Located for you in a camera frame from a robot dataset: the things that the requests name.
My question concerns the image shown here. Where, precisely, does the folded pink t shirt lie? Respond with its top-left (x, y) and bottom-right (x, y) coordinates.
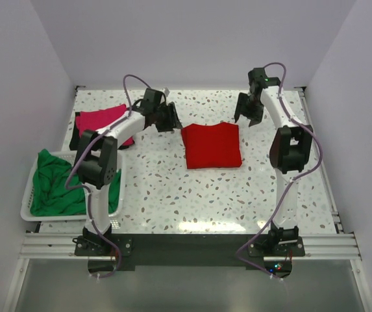
top-left (79, 104), bottom-right (127, 137)

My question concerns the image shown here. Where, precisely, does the red t shirt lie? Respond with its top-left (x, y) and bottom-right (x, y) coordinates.
top-left (181, 122), bottom-right (242, 170)

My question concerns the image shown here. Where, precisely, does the aluminium front rail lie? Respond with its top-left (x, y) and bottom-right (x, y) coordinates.
top-left (19, 233), bottom-right (362, 260)

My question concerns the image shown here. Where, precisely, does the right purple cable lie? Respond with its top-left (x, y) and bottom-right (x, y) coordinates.
top-left (236, 62), bottom-right (322, 272)

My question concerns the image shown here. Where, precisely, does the purple cable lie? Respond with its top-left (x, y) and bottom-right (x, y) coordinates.
top-left (236, 62), bottom-right (322, 272)
top-left (65, 74), bottom-right (154, 279)

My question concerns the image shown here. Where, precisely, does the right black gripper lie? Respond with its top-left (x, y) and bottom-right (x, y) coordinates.
top-left (234, 92), bottom-right (264, 127)

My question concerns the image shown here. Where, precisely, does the green t shirt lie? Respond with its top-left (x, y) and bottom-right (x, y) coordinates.
top-left (29, 148), bottom-right (123, 217)

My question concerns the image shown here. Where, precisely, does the white plastic laundry basket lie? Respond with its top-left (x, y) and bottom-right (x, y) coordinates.
top-left (19, 149), bottom-right (127, 223)

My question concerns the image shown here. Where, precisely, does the folded black t shirt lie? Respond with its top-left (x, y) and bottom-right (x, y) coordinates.
top-left (69, 112), bottom-right (135, 151)

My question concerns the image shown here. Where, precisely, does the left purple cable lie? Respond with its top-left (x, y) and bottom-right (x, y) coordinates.
top-left (65, 74), bottom-right (154, 279)

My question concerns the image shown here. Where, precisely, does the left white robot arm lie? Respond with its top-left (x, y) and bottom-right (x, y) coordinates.
top-left (73, 88), bottom-right (182, 255)

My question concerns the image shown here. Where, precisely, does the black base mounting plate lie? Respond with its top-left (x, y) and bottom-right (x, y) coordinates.
top-left (73, 234), bottom-right (306, 274)

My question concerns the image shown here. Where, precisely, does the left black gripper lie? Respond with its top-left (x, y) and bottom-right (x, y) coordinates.
top-left (154, 103), bottom-right (182, 133)

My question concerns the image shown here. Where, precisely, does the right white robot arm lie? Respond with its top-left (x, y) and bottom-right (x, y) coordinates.
top-left (234, 67), bottom-right (313, 255)

